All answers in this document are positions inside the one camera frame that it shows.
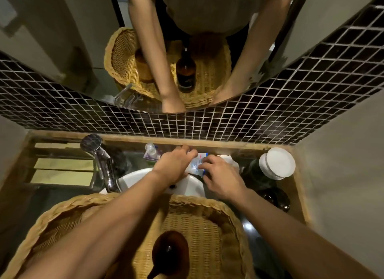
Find person's left hand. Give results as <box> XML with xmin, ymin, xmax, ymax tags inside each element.
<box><xmin>152</xmin><ymin>145</ymin><xmax>199</xmax><ymax>187</ymax></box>

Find person's right hand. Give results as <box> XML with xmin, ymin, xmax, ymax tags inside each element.
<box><xmin>198</xmin><ymin>154</ymin><xmax>248</xmax><ymax>203</ymax></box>

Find white blue sachet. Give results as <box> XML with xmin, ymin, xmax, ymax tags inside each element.
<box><xmin>186</xmin><ymin>152</ymin><xmax>209</xmax><ymax>177</ymax></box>

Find amber bottle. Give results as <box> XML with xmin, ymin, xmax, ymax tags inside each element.
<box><xmin>147</xmin><ymin>230</ymin><xmax>190</xmax><ymax>279</ymax></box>

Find long beige box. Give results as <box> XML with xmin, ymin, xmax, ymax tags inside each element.
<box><xmin>33</xmin><ymin>158</ymin><xmax>94</xmax><ymax>172</ymax></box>
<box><xmin>30</xmin><ymin>169</ymin><xmax>94</xmax><ymax>187</ymax></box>

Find person's left forearm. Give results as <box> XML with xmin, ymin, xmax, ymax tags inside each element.
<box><xmin>18</xmin><ymin>171</ymin><xmax>168</xmax><ymax>279</ymax></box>

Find person's right forearm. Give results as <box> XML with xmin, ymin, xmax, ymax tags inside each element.
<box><xmin>232</xmin><ymin>189</ymin><xmax>380</xmax><ymax>279</ymax></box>

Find white scalloped soap dish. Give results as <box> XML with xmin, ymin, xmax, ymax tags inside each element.
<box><xmin>218</xmin><ymin>155</ymin><xmax>240</xmax><ymax>173</ymax></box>

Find clear hand soap pump bottle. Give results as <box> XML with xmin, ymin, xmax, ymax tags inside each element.
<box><xmin>143</xmin><ymin>142</ymin><xmax>163</xmax><ymax>163</ymax></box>

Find glass tumbler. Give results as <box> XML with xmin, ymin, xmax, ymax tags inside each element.
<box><xmin>257</xmin><ymin>187</ymin><xmax>292</xmax><ymax>213</ymax></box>
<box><xmin>244</xmin><ymin>160</ymin><xmax>272</xmax><ymax>187</ymax></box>

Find white round cup lid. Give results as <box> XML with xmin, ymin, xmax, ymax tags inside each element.
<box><xmin>259</xmin><ymin>153</ymin><xmax>283</xmax><ymax>181</ymax></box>
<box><xmin>266</xmin><ymin>147</ymin><xmax>296</xmax><ymax>178</ymax></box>

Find woven wicker basket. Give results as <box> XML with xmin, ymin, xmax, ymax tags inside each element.
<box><xmin>0</xmin><ymin>193</ymin><xmax>256</xmax><ymax>279</ymax></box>

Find chrome sink faucet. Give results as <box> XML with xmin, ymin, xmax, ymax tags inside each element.
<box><xmin>80</xmin><ymin>133</ymin><xmax>122</xmax><ymax>194</ymax></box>

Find wall mirror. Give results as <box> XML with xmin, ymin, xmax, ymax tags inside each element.
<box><xmin>0</xmin><ymin>0</ymin><xmax>384</xmax><ymax>114</ymax></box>

